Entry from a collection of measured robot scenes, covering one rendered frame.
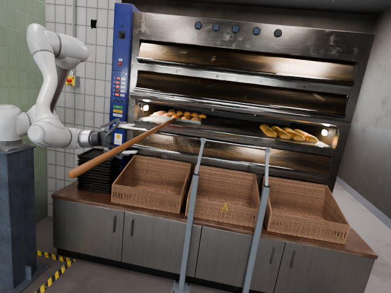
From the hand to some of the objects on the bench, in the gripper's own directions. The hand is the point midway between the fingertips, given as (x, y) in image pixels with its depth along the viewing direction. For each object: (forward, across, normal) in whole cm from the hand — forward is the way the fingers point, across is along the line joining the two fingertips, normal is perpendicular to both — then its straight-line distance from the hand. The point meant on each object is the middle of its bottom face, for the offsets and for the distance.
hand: (132, 138), depth 117 cm
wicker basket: (+101, +86, -74) cm, 152 cm away
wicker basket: (-18, +68, -76) cm, 103 cm away
